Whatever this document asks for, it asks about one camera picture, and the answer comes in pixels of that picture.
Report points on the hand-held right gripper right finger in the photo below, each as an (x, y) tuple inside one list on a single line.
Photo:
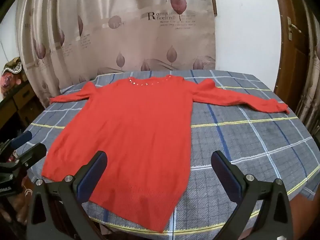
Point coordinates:
[(226, 170)]

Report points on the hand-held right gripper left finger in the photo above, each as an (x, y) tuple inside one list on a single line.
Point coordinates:
[(93, 170)]

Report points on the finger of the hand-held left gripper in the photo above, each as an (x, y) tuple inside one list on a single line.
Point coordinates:
[(33, 153), (22, 138)]

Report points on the red knit sweater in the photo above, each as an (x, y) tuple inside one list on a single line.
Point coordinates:
[(130, 130)]

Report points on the grey plaid blanket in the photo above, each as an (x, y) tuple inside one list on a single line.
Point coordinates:
[(237, 142)]

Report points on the dark wooden cabinet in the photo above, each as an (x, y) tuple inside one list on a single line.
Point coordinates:
[(22, 102)]

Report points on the floral cloth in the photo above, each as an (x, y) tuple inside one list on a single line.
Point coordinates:
[(12, 70)]

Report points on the brown wooden door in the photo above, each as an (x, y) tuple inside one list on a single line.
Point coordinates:
[(287, 62)]

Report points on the beige leaf print curtain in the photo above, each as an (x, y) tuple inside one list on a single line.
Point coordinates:
[(112, 42)]

